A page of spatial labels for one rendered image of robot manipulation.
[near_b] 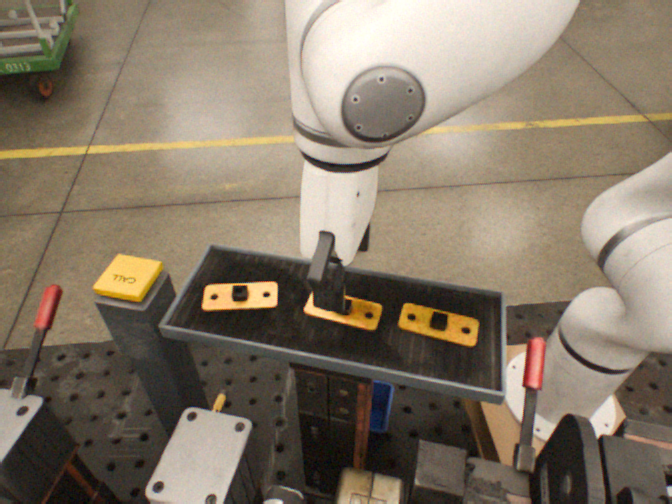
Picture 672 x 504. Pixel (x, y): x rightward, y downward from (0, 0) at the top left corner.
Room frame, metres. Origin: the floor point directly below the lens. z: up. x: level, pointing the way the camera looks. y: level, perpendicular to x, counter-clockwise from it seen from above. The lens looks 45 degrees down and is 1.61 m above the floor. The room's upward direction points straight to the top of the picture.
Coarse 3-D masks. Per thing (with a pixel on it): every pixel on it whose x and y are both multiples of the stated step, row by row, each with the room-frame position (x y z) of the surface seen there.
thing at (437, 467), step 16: (432, 448) 0.24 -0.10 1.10; (448, 448) 0.24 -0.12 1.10; (416, 464) 0.22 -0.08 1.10; (432, 464) 0.22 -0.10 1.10; (448, 464) 0.22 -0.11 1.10; (464, 464) 0.22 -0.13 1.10; (416, 480) 0.20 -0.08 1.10; (432, 480) 0.20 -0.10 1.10; (448, 480) 0.20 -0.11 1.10; (416, 496) 0.20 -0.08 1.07; (432, 496) 0.19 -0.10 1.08; (448, 496) 0.19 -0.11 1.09
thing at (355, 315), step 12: (312, 300) 0.38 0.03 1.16; (348, 300) 0.37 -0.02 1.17; (360, 300) 0.38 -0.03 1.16; (312, 312) 0.36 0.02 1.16; (324, 312) 0.36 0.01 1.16; (336, 312) 0.36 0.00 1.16; (348, 312) 0.36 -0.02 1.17; (360, 312) 0.36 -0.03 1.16; (372, 312) 0.36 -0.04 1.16; (348, 324) 0.35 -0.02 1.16; (360, 324) 0.34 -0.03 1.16; (372, 324) 0.34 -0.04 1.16
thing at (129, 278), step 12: (120, 264) 0.44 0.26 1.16; (132, 264) 0.44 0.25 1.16; (144, 264) 0.44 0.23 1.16; (156, 264) 0.44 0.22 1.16; (108, 276) 0.42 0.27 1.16; (120, 276) 0.42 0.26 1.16; (132, 276) 0.42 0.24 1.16; (144, 276) 0.42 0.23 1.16; (156, 276) 0.43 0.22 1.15; (96, 288) 0.40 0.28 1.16; (108, 288) 0.40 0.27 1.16; (120, 288) 0.40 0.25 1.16; (132, 288) 0.40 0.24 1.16; (144, 288) 0.40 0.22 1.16; (132, 300) 0.39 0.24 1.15
